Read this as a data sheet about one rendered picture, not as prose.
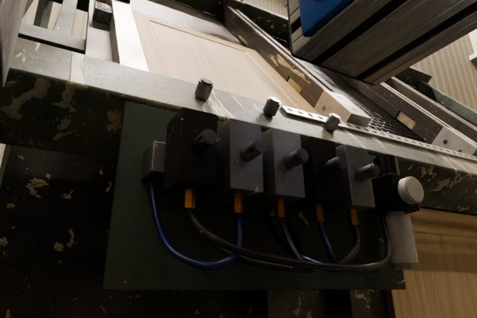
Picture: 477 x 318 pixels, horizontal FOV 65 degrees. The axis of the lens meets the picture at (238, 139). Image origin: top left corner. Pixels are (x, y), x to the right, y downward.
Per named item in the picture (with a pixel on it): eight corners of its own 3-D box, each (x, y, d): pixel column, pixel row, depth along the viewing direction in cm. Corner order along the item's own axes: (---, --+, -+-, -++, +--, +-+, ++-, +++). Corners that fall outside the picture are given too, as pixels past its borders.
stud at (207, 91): (195, 99, 59) (201, 81, 58) (192, 92, 61) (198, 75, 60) (209, 102, 60) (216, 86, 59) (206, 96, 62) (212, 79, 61)
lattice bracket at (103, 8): (92, 19, 92) (95, 7, 91) (92, 12, 98) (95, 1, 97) (108, 24, 94) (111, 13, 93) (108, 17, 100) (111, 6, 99)
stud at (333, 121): (326, 130, 71) (334, 117, 70) (320, 124, 73) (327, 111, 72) (336, 133, 72) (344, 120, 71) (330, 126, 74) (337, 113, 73)
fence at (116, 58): (114, 91, 62) (121, 69, 61) (105, -17, 138) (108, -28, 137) (144, 97, 65) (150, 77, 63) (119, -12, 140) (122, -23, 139)
